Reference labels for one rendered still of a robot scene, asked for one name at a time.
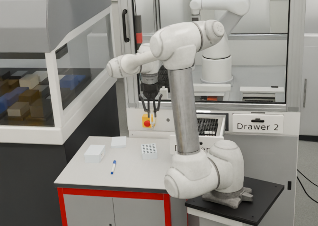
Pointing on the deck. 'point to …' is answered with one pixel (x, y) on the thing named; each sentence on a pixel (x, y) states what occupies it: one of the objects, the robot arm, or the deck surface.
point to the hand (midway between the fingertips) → (152, 117)
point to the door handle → (124, 26)
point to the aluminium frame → (290, 96)
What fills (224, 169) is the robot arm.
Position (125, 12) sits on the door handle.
